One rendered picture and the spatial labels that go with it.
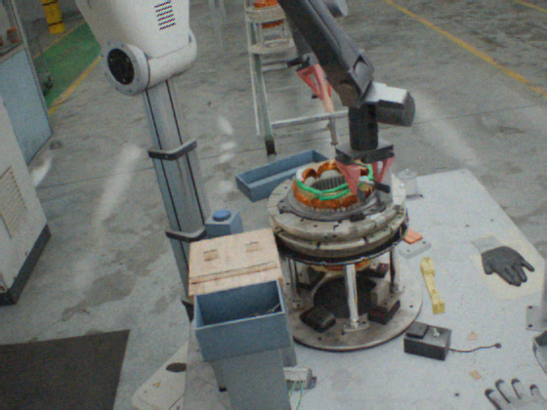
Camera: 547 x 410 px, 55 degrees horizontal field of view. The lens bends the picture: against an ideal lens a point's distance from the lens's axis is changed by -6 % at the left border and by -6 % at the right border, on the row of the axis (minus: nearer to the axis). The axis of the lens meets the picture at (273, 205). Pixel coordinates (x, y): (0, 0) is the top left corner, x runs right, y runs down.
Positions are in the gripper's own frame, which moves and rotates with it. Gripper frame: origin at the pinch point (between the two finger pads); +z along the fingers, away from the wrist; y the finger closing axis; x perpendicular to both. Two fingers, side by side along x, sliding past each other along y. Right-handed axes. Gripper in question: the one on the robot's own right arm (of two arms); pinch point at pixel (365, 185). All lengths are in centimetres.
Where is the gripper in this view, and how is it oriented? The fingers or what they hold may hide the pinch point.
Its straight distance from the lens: 116.7
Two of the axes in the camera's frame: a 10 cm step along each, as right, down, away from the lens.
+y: 9.0, -2.9, 3.3
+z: 1.1, 8.8, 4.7
